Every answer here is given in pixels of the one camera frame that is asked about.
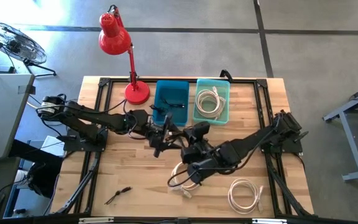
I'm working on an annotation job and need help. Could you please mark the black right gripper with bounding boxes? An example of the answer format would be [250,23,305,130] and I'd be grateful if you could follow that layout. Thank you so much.
[178,121,220,185]

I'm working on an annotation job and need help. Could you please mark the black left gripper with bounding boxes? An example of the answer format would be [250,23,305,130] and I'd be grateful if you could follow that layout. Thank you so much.
[149,111,186,158]

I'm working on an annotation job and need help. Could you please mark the blue plastic bin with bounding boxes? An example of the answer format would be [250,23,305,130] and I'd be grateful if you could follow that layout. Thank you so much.
[152,80,190,128]

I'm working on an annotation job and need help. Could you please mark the teal plastic bin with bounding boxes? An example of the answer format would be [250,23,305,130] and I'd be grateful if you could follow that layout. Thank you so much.
[192,78,231,126]

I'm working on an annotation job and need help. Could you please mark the black clamp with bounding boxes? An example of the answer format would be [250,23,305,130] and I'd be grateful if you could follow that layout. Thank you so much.
[219,68,234,82]

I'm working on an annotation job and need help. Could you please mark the red desk lamp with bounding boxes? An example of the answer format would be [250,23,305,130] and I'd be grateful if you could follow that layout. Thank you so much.
[98,4,151,106]

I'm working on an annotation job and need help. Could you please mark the grey metal stand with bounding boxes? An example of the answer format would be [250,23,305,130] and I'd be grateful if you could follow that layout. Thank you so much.
[323,79,358,182]

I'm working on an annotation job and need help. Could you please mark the grey side table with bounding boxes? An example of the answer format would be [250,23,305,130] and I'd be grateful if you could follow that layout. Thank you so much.
[0,73,36,161]

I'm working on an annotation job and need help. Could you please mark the black floor fan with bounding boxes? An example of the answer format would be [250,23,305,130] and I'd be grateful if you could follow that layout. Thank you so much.
[0,20,57,78]

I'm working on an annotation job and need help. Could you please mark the black aluminium table frame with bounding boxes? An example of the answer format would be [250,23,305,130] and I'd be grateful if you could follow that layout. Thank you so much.
[51,77,315,218]

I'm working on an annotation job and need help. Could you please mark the silver metal bracket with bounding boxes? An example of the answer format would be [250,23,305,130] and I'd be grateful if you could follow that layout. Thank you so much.
[251,218,288,224]
[78,217,115,224]

